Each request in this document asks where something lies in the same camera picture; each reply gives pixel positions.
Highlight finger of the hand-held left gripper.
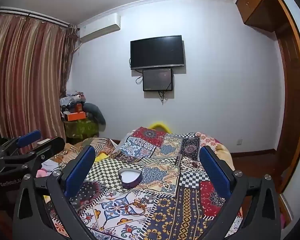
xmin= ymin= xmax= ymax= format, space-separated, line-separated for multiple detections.
xmin=0 ymin=129 xmax=42 ymax=157
xmin=0 ymin=136 xmax=66 ymax=178

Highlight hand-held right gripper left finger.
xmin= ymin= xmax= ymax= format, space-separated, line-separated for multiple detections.
xmin=12 ymin=145 xmax=100 ymax=240

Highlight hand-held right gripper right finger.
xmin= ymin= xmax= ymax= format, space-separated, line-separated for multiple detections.
xmin=199 ymin=145 xmax=282 ymax=240

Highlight purple heart-shaped jewelry box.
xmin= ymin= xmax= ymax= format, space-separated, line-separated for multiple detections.
xmin=118 ymin=169 xmax=142 ymax=189

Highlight braided red gold bracelet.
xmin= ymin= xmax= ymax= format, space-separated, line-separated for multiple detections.
xmin=126 ymin=197 xmax=153 ymax=216

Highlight white cloth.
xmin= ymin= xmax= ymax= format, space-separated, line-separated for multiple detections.
xmin=41 ymin=160 xmax=61 ymax=173

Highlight yellow cloth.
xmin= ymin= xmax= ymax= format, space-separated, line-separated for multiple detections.
xmin=95 ymin=151 xmax=109 ymax=162

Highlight striped brown quilt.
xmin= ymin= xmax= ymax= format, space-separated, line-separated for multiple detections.
xmin=52 ymin=137 xmax=123 ymax=165

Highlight flat orange box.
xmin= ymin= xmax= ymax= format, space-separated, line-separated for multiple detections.
xmin=66 ymin=111 xmax=87 ymax=122

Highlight white plastic bag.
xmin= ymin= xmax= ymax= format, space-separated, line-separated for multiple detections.
xmin=60 ymin=92 xmax=87 ymax=106

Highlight patchwork printed blanket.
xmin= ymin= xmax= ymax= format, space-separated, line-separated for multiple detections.
xmin=44 ymin=126 xmax=243 ymax=240

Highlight striped brown curtain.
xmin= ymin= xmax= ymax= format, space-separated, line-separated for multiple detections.
xmin=0 ymin=12 xmax=79 ymax=142

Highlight yellow plastic object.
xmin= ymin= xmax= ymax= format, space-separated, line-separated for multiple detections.
xmin=149 ymin=121 xmax=172 ymax=133

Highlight curtain rod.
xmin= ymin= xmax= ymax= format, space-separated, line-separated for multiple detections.
xmin=0 ymin=7 xmax=78 ymax=28

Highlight white air conditioner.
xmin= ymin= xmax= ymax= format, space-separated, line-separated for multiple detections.
xmin=77 ymin=12 xmax=122 ymax=43

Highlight wooden wardrobe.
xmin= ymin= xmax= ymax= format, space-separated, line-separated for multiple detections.
xmin=235 ymin=0 xmax=300 ymax=230

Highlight black monitor cable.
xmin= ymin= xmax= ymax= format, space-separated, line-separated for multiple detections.
xmin=158 ymin=90 xmax=168 ymax=105

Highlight small black wall monitor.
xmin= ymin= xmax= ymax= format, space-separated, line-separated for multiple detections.
xmin=142 ymin=68 xmax=174 ymax=92

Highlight black wall television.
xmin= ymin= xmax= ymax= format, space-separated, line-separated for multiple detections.
xmin=129 ymin=35 xmax=185 ymax=70

